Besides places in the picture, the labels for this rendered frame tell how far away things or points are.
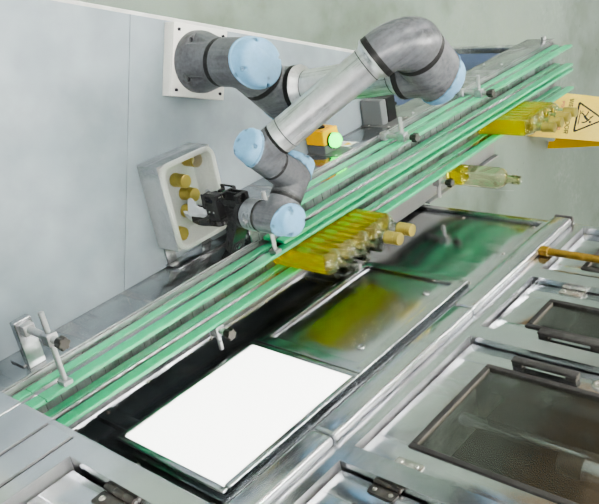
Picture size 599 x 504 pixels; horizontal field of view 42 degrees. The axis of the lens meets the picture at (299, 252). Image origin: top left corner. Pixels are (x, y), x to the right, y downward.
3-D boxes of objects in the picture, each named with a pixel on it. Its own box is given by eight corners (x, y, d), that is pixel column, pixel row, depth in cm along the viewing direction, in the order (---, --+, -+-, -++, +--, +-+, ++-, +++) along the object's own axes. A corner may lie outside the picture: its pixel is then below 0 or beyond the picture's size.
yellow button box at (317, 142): (307, 153, 234) (326, 155, 229) (302, 129, 231) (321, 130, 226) (321, 145, 238) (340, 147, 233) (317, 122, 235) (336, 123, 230)
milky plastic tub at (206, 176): (159, 248, 197) (181, 253, 191) (136, 165, 188) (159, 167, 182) (209, 221, 208) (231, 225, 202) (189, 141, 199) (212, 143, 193)
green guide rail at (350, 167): (257, 214, 203) (280, 218, 197) (256, 210, 202) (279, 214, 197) (553, 47, 315) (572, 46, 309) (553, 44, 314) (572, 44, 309)
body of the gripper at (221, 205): (219, 182, 191) (254, 187, 183) (227, 214, 195) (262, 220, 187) (197, 194, 186) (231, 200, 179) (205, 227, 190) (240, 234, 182)
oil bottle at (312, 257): (273, 264, 211) (334, 277, 197) (269, 245, 208) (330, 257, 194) (287, 255, 214) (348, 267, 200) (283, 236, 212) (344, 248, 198)
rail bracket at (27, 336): (13, 368, 168) (71, 397, 154) (-13, 300, 161) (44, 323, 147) (32, 357, 171) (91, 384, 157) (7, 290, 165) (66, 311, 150)
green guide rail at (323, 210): (263, 240, 206) (285, 244, 200) (262, 236, 205) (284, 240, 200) (554, 65, 318) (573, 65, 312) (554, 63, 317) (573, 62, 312)
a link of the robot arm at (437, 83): (246, 58, 193) (447, 18, 160) (281, 89, 204) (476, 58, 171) (234, 101, 189) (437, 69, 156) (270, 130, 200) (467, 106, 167)
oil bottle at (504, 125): (477, 134, 281) (551, 138, 262) (475, 118, 279) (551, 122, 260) (484, 129, 284) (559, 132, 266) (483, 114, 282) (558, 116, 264)
